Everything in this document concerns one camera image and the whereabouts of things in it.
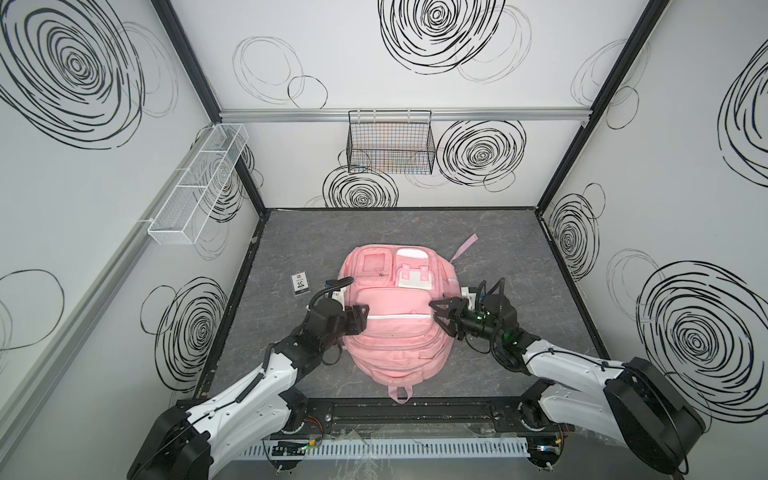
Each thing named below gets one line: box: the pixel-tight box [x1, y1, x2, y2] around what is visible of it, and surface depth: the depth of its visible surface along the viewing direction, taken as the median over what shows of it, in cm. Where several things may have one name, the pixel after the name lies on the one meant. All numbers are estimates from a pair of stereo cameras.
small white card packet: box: [291, 271, 310, 295], surface depth 101 cm
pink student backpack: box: [339, 234, 479, 403], surface depth 81 cm
